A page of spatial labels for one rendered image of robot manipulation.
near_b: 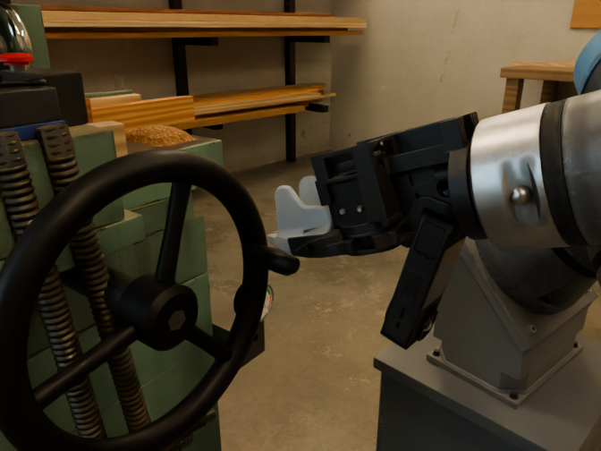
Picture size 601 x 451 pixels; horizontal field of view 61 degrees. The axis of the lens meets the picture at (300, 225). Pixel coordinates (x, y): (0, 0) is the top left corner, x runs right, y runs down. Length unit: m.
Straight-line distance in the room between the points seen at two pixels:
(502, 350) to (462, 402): 0.09
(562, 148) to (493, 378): 0.54
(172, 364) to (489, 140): 0.58
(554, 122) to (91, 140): 0.37
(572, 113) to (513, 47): 3.41
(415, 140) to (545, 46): 3.29
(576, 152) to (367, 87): 4.07
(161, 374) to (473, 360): 0.45
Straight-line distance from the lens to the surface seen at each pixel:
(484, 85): 3.81
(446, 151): 0.35
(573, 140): 0.31
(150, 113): 0.85
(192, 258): 0.74
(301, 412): 1.58
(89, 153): 0.50
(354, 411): 1.59
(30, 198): 0.46
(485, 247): 0.75
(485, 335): 0.79
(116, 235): 0.53
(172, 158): 0.43
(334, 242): 0.39
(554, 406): 0.84
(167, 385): 0.79
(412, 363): 0.85
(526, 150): 0.32
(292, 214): 0.43
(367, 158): 0.36
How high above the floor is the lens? 1.05
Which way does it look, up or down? 21 degrees down
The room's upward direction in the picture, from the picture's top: straight up
